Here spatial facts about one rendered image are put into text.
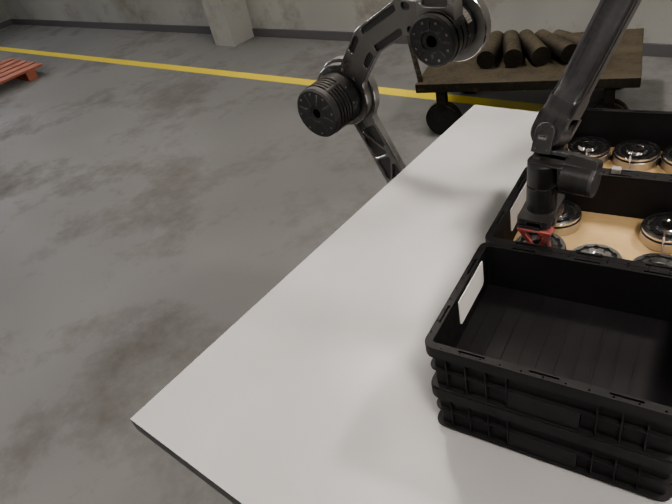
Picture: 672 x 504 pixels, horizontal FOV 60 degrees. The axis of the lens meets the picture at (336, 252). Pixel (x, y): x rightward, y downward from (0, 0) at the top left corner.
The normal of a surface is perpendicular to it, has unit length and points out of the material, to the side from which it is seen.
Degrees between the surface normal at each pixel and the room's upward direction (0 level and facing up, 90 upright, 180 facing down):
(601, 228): 0
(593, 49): 65
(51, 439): 0
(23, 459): 0
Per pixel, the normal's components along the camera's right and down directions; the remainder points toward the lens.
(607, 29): -0.60, 0.21
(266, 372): -0.20, -0.78
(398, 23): -0.61, 0.58
